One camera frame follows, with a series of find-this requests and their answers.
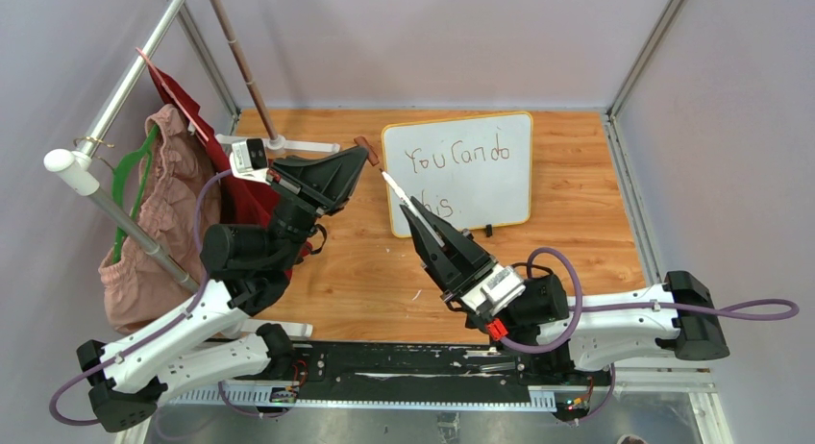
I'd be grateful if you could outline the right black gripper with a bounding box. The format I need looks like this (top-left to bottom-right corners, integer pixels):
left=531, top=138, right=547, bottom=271
left=401, top=198, right=498, bottom=334

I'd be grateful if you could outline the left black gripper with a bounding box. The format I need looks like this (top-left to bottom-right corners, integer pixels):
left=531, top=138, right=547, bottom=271
left=266, top=145, right=372, bottom=271

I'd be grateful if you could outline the brown marker cap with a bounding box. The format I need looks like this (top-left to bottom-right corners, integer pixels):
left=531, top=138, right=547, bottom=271
left=353, top=136, right=380, bottom=167

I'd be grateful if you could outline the brown whiteboard marker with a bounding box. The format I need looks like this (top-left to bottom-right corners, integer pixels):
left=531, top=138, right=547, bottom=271
left=380, top=169, right=446, bottom=250

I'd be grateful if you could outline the yellow-framed whiteboard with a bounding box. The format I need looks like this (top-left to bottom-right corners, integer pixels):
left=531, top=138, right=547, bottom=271
left=381, top=111, right=533, bottom=230

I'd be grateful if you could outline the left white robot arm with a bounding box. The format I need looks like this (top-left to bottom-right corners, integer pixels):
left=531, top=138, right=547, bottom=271
left=77, top=138, right=369, bottom=432

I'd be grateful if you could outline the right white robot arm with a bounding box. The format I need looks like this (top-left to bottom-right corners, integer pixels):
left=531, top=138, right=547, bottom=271
left=400, top=199, right=730, bottom=384

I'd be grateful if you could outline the red garment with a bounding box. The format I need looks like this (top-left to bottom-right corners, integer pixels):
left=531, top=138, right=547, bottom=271
left=137, top=71, right=280, bottom=281

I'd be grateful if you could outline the pink garment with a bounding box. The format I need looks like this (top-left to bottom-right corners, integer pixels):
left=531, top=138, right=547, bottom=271
left=99, top=105, right=221, bottom=334

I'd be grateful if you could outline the pink hanger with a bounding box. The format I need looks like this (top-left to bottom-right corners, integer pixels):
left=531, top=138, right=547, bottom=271
left=136, top=47, right=209, bottom=146

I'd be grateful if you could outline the green hanger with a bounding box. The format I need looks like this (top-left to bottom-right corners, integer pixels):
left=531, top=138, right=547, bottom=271
left=111, top=123, right=161, bottom=264

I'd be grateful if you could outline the metal clothes rack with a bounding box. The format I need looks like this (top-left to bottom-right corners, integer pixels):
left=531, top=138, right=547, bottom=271
left=42, top=0, right=342, bottom=339

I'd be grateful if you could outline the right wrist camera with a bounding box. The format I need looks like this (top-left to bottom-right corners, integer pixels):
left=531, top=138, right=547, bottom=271
left=459, top=264, right=525, bottom=340

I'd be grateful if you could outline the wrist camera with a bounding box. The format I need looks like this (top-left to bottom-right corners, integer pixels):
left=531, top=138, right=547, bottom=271
left=229, top=138, right=269, bottom=179
left=459, top=264, right=525, bottom=340

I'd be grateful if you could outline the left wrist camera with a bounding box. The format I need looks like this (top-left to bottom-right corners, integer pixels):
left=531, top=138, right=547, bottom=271
left=229, top=138, right=269, bottom=179

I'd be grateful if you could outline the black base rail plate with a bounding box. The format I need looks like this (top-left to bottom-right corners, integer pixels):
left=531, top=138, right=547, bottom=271
left=226, top=340, right=616, bottom=411

